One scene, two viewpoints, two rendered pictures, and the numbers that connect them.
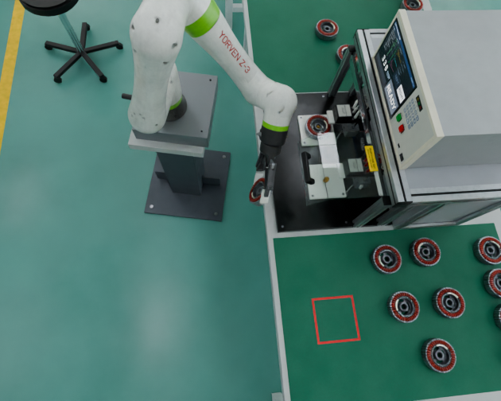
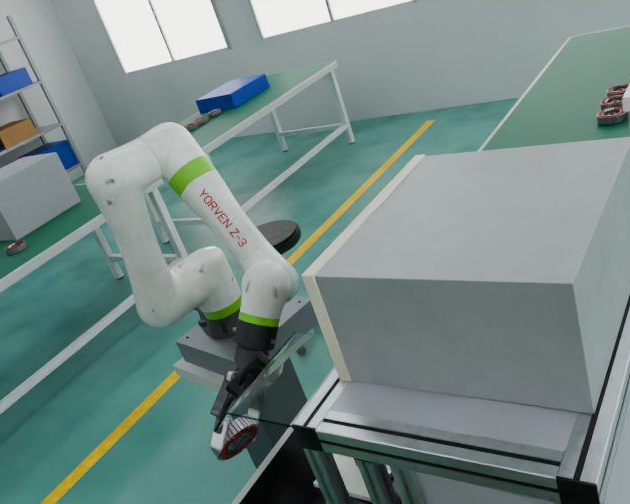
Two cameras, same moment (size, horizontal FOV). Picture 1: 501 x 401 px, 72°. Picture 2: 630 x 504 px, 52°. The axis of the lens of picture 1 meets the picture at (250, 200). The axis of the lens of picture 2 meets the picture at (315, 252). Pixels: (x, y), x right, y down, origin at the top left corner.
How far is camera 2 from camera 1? 122 cm
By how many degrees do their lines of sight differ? 55
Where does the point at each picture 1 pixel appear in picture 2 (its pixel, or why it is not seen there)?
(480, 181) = (481, 429)
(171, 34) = (107, 170)
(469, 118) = (378, 259)
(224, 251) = not seen: outside the picture
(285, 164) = not seen: hidden behind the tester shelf
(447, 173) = (420, 403)
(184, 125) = (228, 345)
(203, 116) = not seen: hidden behind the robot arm
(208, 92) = (285, 314)
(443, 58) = (421, 196)
